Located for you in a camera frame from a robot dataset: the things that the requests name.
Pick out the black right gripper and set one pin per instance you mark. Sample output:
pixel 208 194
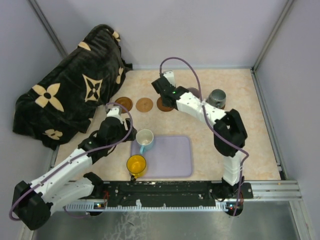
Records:
pixel 174 87

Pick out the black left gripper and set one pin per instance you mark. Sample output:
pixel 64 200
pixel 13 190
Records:
pixel 125 132

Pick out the dark brown round coaster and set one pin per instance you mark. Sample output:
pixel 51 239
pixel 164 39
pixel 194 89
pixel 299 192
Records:
pixel 161 107

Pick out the purple mug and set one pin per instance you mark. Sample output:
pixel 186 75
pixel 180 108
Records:
pixel 194 91

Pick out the light wooden coaster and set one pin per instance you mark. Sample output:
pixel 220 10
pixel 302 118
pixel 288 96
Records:
pixel 144 104

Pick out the white and blue mug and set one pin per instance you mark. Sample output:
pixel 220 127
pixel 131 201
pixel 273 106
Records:
pixel 145 140

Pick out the yellow mug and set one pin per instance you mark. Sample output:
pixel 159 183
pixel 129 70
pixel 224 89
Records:
pixel 136 166

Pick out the grey-green mug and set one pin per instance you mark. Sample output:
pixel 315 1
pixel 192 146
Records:
pixel 217 98

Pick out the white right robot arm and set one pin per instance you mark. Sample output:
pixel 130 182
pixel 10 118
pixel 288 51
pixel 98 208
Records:
pixel 227 126

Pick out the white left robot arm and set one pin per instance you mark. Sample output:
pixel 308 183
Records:
pixel 35 202

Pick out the black floral blanket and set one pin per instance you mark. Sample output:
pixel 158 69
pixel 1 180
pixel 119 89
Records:
pixel 64 102

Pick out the lavender plastic tray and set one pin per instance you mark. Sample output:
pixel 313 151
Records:
pixel 170 157

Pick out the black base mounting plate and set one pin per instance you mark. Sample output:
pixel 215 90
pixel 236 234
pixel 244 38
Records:
pixel 169 193

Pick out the grey aluminium frame rail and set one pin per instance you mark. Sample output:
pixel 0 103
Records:
pixel 278 24

